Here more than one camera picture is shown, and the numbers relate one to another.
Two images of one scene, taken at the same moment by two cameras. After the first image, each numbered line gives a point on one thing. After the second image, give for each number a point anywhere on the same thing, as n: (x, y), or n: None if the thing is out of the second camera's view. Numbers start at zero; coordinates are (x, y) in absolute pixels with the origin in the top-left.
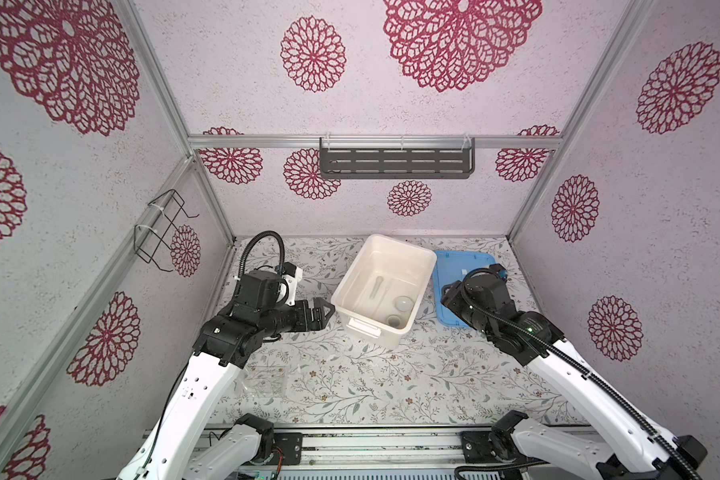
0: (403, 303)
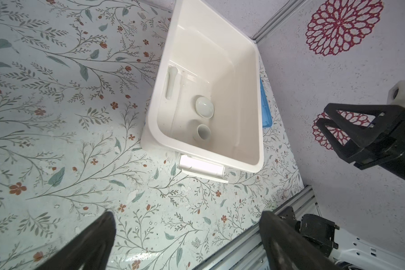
0: (205, 107)
